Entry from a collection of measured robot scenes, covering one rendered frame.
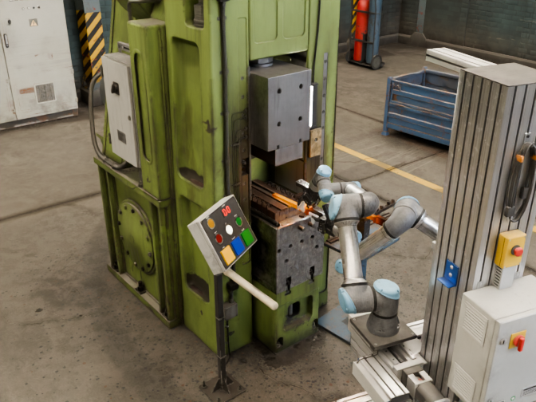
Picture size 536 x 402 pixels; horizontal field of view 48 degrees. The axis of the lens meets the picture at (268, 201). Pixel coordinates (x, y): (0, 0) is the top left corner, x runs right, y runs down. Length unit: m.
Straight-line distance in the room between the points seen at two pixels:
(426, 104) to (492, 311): 5.01
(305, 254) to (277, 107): 0.96
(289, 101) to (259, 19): 0.45
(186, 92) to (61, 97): 5.08
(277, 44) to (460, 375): 1.86
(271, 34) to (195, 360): 2.02
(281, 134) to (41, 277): 2.45
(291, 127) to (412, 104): 4.10
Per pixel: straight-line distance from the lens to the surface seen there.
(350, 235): 2.75
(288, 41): 3.37
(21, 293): 4.84
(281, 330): 3.87
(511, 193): 2.33
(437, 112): 7.14
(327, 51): 3.58
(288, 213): 3.52
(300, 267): 3.70
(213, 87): 3.12
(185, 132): 3.53
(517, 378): 2.61
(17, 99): 8.24
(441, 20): 12.26
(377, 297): 2.73
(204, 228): 2.93
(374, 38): 10.57
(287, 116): 3.28
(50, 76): 8.31
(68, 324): 4.41
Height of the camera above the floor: 2.57
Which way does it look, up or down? 26 degrees down
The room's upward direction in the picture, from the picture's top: straight up
